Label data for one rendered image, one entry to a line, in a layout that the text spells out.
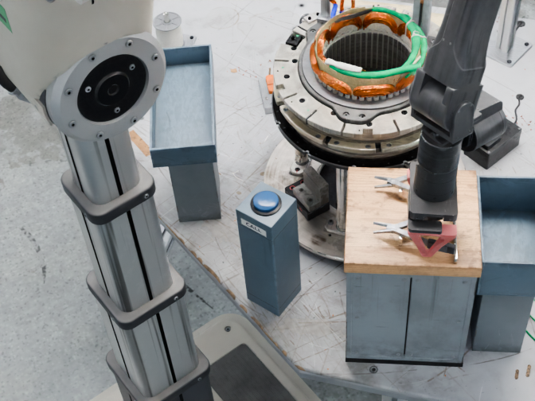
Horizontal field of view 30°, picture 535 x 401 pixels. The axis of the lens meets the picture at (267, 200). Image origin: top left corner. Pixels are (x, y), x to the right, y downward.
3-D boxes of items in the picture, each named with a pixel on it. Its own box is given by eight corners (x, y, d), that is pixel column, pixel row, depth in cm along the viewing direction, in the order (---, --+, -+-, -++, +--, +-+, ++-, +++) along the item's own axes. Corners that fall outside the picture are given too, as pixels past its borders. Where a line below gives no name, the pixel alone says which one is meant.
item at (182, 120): (171, 155, 201) (150, 48, 179) (225, 151, 201) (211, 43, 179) (172, 254, 185) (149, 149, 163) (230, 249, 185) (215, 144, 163)
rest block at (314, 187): (312, 183, 189) (311, 165, 185) (329, 202, 185) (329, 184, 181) (292, 193, 187) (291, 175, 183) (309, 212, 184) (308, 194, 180)
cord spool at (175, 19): (189, 38, 222) (185, 13, 217) (180, 57, 218) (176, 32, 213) (162, 34, 224) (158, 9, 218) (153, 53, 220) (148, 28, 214)
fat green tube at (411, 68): (421, 71, 160) (422, 62, 159) (418, 87, 158) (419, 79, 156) (332, 60, 163) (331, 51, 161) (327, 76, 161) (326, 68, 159)
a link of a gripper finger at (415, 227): (449, 231, 147) (457, 188, 141) (451, 269, 143) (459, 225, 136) (403, 229, 148) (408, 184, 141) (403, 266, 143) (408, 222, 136)
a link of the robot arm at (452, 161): (411, 124, 132) (442, 148, 129) (450, 103, 135) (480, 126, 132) (407, 161, 137) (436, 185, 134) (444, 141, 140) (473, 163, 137)
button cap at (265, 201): (263, 189, 160) (263, 185, 159) (283, 200, 158) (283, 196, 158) (248, 205, 158) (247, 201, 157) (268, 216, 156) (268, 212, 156)
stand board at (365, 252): (474, 180, 158) (476, 169, 156) (480, 278, 146) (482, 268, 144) (348, 176, 160) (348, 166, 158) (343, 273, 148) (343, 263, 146)
